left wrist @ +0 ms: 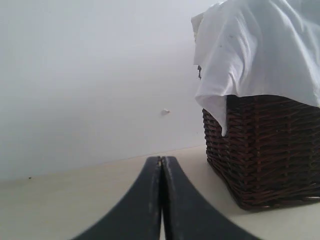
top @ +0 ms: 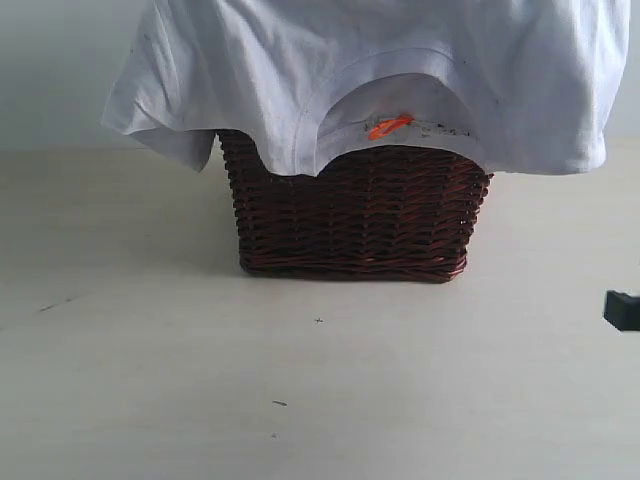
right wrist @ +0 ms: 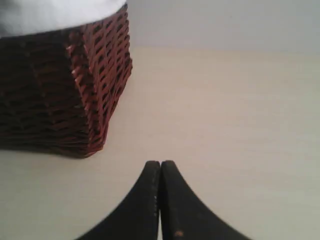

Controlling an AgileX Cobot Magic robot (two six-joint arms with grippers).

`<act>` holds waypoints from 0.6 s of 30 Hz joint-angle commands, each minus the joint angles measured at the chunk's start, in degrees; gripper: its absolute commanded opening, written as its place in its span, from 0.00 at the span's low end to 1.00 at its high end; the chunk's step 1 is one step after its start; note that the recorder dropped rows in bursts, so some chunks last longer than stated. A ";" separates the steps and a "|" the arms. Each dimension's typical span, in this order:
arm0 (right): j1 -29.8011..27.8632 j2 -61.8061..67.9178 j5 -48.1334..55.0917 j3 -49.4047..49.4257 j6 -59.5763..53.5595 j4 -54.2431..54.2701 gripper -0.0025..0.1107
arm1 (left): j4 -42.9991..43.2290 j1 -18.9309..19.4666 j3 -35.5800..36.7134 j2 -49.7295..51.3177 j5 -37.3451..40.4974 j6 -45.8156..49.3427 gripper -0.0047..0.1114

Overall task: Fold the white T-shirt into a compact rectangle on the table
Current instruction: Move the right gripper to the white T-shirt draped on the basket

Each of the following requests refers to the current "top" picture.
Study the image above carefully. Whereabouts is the white t-shirt red patch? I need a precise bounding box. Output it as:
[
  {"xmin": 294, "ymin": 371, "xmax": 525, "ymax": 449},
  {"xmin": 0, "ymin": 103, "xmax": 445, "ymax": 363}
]
[{"xmin": 102, "ymin": 0, "xmax": 631, "ymax": 176}]

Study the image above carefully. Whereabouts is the dark brown wicker basket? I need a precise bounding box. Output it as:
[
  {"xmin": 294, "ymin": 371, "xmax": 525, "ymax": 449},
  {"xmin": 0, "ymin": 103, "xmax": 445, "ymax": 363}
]
[{"xmin": 218, "ymin": 130, "xmax": 491, "ymax": 283}]

